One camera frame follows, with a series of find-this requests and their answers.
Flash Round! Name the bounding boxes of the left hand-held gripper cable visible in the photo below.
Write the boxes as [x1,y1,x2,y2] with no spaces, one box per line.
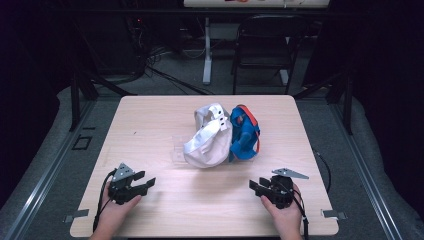
[92,169,117,233]

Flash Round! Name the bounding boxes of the black metal stand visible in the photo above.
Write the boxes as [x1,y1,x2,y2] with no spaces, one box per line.
[68,19,138,132]
[293,68,355,136]

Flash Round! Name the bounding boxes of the blue and orange cap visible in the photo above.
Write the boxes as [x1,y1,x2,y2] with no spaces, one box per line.
[228,104,262,163]

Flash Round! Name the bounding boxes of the clear acrylic rack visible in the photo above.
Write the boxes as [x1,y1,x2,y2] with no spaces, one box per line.
[171,134,258,165]

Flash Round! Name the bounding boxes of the hand-held gripper cable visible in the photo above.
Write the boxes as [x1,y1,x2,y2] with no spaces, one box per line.
[92,169,117,233]
[292,149,333,240]

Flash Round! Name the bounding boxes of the black floor cables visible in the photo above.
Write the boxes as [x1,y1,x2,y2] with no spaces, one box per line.
[126,16,216,97]

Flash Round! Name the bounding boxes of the aluminium floor rail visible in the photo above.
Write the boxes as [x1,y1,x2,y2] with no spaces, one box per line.
[3,99,98,240]
[328,99,405,240]

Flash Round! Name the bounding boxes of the white desk leg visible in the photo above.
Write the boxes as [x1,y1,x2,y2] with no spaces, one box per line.
[202,17,214,86]

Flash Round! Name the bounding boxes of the black folding chair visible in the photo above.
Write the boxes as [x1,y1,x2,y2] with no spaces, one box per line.
[230,13,309,96]

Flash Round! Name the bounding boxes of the person's left hand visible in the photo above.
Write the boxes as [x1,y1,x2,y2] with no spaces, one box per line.
[96,184,143,234]

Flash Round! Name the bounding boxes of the right hand-held gripper cable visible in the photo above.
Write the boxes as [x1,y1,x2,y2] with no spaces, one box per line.
[292,149,333,240]

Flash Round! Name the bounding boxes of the grey metal table bracket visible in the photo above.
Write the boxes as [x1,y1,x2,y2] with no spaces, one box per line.
[63,208,90,224]
[321,209,348,221]

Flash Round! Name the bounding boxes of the person's right hand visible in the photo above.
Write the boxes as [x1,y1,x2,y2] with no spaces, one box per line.
[260,184,305,234]

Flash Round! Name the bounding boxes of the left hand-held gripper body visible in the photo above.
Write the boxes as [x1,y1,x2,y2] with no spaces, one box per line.
[107,162,143,205]

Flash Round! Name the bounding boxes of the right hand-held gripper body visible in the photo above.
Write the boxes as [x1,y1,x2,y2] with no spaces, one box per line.
[263,167,310,210]

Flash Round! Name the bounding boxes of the white cap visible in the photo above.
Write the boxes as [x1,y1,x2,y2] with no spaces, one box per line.
[183,102,234,169]

